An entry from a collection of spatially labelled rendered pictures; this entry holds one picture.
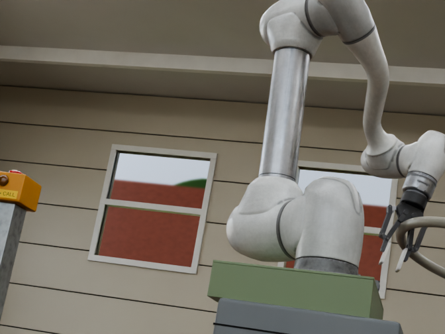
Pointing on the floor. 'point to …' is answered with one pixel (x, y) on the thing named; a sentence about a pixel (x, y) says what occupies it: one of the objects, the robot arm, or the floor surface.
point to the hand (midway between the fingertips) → (393, 257)
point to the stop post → (13, 222)
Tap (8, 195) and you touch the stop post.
